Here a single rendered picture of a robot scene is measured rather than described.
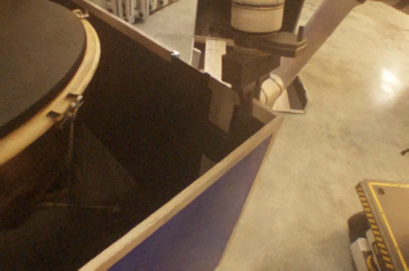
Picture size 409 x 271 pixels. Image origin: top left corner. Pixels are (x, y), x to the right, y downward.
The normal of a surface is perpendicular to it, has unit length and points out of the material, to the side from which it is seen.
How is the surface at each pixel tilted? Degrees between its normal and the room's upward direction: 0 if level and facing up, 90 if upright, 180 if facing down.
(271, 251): 0
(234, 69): 90
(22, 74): 0
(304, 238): 0
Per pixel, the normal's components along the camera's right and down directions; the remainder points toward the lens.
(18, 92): 0.11, -0.74
